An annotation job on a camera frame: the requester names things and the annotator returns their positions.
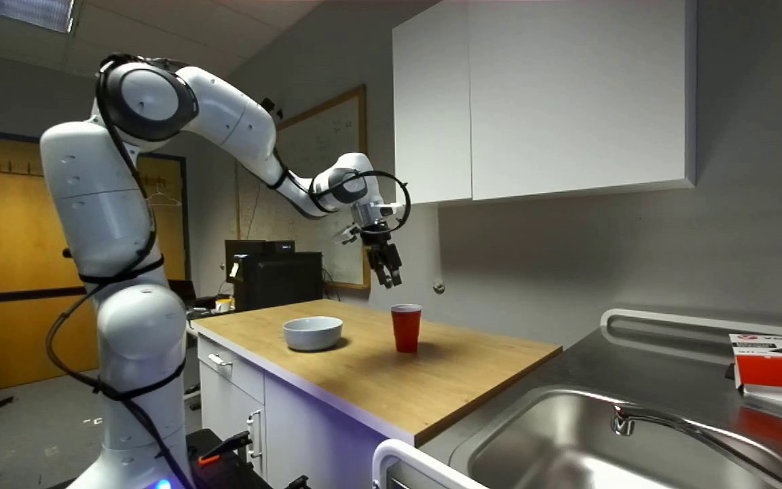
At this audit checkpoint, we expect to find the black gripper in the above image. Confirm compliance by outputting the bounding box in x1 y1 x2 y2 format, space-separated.
355 222 405 291

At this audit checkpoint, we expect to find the red plastic cup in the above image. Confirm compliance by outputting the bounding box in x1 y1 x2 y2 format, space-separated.
389 302 426 355

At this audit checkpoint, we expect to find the white bowl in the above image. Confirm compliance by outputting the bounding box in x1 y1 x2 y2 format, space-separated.
283 315 348 353

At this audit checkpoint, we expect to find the black printer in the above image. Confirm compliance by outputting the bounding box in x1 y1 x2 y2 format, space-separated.
222 237 327 313

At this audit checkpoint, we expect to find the white base cabinet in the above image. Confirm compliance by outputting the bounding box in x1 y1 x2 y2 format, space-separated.
192 332 389 489

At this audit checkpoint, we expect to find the stainless steel sink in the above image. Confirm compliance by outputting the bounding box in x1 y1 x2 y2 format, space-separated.
465 385 782 489

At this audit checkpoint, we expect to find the chrome faucet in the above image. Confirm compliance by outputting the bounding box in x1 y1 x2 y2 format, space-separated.
610 403 782 478

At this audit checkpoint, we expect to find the yellow wooden door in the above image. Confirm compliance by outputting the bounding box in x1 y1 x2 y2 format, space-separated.
0 134 191 395

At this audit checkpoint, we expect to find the red and white box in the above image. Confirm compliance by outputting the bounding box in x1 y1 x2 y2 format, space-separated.
727 332 782 403

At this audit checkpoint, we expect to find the white counter rail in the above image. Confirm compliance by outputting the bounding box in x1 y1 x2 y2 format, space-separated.
370 437 488 489

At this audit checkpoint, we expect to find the white wall cabinet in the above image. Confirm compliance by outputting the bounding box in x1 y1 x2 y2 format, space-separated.
390 0 699 206

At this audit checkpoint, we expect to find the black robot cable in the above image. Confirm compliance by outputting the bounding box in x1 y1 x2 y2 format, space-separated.
44 54 196 489

